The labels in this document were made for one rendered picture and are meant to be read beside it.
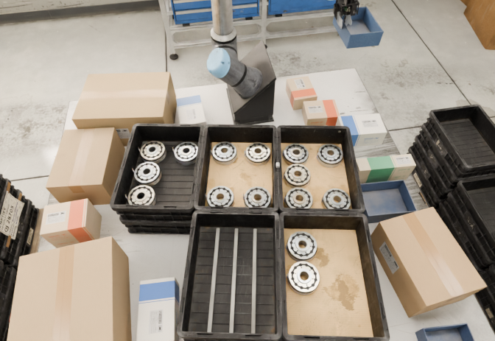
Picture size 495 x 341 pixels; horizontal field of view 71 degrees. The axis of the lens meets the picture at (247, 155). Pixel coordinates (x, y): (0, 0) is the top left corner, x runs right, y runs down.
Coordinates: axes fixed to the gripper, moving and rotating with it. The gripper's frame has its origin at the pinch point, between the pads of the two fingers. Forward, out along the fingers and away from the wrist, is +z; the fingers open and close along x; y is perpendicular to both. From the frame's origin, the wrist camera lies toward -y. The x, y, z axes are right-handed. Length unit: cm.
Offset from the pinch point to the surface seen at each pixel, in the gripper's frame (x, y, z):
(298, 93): -20.9, 4.4, 32.2
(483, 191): 69, 53, 82
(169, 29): -101, -136, 71
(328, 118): -10.6, 23.1, 34.3
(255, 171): -49, 53, 23
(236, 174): -57, 53, 22
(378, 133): 9, 37, 35
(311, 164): -26, 53, 26
